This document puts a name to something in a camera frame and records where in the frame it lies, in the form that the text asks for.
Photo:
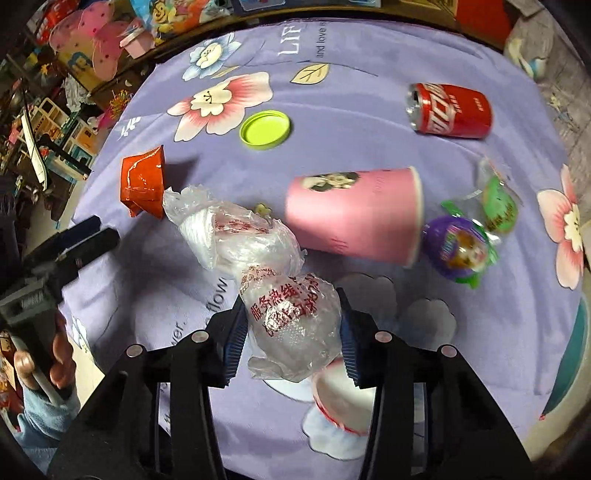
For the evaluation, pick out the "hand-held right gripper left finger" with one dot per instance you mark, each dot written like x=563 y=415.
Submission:
x=235 y=341

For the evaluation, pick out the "clear plastic bag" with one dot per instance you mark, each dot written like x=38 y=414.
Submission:
x=286 y=332

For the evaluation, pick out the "pile of toy packages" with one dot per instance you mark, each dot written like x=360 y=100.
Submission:
x=55 y=115

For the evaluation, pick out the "red foil wrapper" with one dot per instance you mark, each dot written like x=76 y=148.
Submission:
x=141 y=180

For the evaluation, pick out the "white paper bowl red rim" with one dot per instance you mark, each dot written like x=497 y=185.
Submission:
x=341 y=397

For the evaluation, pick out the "pink butterfly wings toy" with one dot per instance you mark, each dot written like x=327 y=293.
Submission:
x=92 y=41

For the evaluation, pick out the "lime green plastic lid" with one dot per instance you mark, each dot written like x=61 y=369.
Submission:
x=265 y=130

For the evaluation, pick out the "person's left hand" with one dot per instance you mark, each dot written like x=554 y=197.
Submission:
x=64 y=350

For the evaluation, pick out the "grey striped floral cloth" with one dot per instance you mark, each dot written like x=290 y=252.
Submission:
x=531 y=55

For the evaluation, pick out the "orange-red box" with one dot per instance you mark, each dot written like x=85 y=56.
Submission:
x=480 y=18

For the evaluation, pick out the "green snack packet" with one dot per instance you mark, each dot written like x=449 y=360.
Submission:
x=498 y=207

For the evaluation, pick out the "colourful cartoon toy box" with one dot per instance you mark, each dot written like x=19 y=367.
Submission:
x=175 y=18

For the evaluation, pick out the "purple floral tablecloth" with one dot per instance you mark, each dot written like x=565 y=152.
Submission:
x=369 y=69

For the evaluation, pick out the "person's left forearm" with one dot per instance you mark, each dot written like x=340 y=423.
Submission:
x=41 y=415

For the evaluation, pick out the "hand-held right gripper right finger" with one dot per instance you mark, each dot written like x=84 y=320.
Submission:
x=351 y=341

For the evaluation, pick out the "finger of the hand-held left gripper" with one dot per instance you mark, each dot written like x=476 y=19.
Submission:
x=81 y=230
x=87 y=249

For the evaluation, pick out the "small pink box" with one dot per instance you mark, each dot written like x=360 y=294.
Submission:
x=136 y=41

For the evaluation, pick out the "blue plastic bucket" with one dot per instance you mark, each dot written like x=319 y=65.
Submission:
x=577 y=360

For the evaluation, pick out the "red soda can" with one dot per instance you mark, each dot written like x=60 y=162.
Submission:
x=452 y=110

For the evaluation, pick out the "pink paper cup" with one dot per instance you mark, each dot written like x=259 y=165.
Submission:
x=351 y=212

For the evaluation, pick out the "purple toy egg capsule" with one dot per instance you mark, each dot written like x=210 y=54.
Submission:
x=455 y=249

